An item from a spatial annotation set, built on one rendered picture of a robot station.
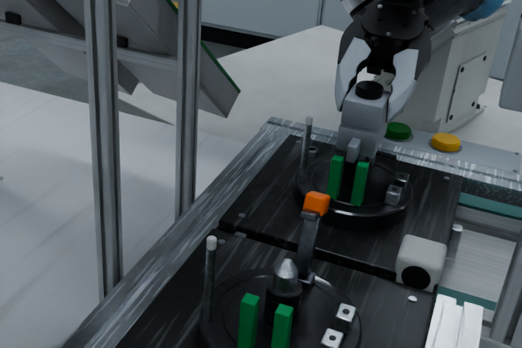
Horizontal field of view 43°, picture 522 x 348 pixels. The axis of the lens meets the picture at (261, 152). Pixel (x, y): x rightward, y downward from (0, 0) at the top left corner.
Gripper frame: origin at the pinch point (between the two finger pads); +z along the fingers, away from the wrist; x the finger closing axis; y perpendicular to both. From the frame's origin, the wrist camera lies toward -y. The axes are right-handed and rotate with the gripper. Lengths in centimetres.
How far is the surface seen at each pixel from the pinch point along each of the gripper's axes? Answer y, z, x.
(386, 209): 6.5, 8.9, -4.8
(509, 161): 23.7, -10.3, -17.4
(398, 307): 0.6, 20.7, -9.1
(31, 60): 211, -109, 223
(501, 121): 54, -35, -16
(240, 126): 37.9, -12.6, 27.2
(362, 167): 2.0, 6.8, -1.5
